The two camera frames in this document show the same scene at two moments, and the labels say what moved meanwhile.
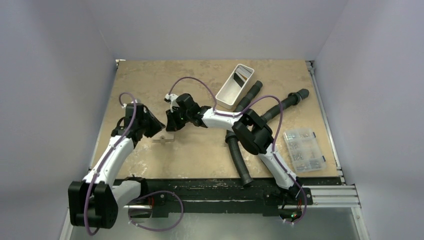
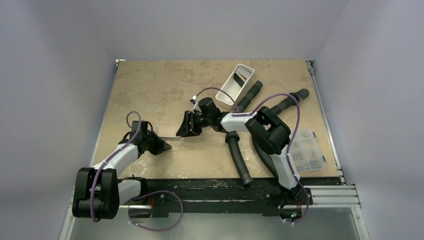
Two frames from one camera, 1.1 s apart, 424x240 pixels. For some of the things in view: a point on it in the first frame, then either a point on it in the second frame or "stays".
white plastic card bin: [232, 89] stays
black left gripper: [156, 126] → [161, 146]
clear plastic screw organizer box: [304, 150] stays
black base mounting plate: [162, 195] stays
